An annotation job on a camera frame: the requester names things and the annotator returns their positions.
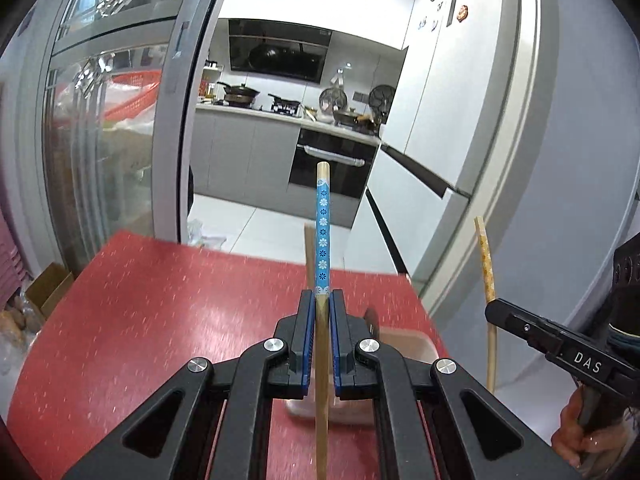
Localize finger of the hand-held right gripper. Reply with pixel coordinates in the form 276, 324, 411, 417
485, 298, 564, 359

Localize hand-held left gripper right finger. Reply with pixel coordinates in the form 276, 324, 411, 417
329, 290, 585, 480

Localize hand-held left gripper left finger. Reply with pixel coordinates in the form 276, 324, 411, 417
62, 290, 317, 480

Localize beige plastic cutlery holder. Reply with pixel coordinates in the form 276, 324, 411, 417
285, 327, 437, 427

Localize yellow speckled chopstick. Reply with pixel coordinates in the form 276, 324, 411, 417
474, 216, 499, 396

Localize blue flowered chopstick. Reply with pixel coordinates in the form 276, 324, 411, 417
313, 161, 332, 480

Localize person's right hand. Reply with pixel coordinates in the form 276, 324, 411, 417
551, 388, 624, 477

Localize clear plastic bag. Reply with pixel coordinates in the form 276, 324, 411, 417
186, 219, 229, 252

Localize black built-in oven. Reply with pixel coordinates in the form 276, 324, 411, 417
288, 127, 381, 216

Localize grey kitchen cabinets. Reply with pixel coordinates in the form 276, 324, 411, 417
191, 105, 302, 211

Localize white refrigerator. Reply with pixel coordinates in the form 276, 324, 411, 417
350, 0, 543, 293

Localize wok with wooden utensil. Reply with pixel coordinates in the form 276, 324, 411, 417
332, 109, 377, 129

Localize black frying pan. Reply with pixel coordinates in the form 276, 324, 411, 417
268, 92, 304, 115

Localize round metal strainer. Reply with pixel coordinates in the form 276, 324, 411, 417
319, 87, 349, 112
368, 84, 397, 112

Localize black wok with lid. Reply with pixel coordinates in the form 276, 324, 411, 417
216, 81, 262, 107

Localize open small cardboard box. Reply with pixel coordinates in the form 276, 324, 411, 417
25, 263, 75, 317

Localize rack of seasoning bottles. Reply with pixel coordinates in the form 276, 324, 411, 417
198, 60, 223, 106

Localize sliding glass door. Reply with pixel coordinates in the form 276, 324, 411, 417
40, 0, 236, 271

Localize black range hood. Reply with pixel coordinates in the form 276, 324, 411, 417
228, 19, 334, 85

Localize bag of yellow produce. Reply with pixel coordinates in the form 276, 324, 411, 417
0, 295, 42, 377

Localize stack of pink stools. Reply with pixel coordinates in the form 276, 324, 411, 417
0, 205, 32, 303

